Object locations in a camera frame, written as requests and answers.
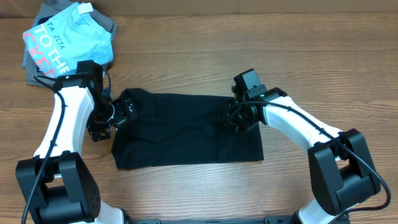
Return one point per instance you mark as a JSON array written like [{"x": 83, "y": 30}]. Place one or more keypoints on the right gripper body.
[{"x": 226, "y": 115}]

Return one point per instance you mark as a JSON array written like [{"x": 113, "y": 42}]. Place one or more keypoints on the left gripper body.
[{"x": 107, "y": 115}]

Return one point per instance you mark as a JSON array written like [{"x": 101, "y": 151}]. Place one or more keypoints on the black t-shirt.
[{"x": 172, "y": 129}]

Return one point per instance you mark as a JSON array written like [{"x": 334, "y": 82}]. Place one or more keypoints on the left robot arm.
[{"x": 56, "y": 184}]

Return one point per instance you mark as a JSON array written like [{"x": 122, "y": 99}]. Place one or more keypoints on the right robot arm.
[{"x": 342, "y": 171}]

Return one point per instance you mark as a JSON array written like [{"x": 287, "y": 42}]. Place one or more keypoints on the folded light blue t-shirt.
[{"x": 70, "y": 36}]

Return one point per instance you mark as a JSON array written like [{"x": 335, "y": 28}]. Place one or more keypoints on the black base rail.
[{"x": 211, "y": 221}]

